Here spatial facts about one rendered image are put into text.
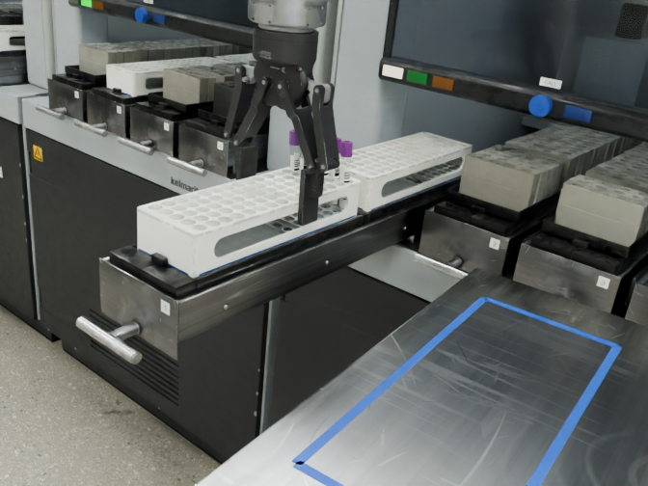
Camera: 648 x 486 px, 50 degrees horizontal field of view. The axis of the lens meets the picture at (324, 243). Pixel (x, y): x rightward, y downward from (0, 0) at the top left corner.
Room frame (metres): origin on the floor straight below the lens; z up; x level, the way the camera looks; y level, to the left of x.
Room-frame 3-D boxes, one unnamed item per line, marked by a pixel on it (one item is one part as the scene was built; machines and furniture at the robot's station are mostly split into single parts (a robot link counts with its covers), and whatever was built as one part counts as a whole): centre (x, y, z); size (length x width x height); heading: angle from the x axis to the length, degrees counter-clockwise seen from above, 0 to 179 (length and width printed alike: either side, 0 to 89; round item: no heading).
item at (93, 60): (1.60, 0.56, 0.85); 0.12 x 0.02 x 0.06; 53
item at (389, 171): (1.06, -0.10, 0.83); 0.30 x 0.10 x 0.06; 143
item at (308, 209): (0.80, 0.02, 0.87); 0.03 x 0.01 x 0.07; 143
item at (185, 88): (1.42, 0.32, 0.85); 0.12 x 0.02 x 0.06; 54
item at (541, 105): (0.94, -0.27, 0.98); 0.03 x 0.01 x 0.03; 53
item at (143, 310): (0.91, 0.00, 0.78); 0.73 x 0.14 x 0.09; 143
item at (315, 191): (0.78, 0.01, 0.90); 0.03 x 0.01 x 0.05; 53
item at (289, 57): (0.83, 0.07, 1.01); 0.08 x 0.07 x 0.09; 53
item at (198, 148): (1.51, 0.05, 0.78); 0.73 x 0.14 x 0.09; 143
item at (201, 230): (0.80, 0.08, 0.83); 0.30 x 0.10 x 0.06; 143
